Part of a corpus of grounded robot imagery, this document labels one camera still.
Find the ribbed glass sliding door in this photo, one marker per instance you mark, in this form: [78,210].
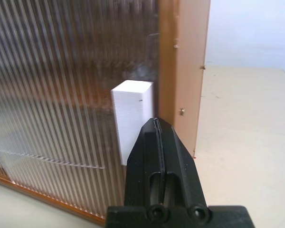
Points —
[137,47]
[38,95]

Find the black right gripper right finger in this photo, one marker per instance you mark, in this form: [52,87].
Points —
[180,171]

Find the wooden cabinet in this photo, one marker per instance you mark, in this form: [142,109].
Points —
[187,71]

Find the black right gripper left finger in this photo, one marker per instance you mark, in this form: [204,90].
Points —
[142,166]

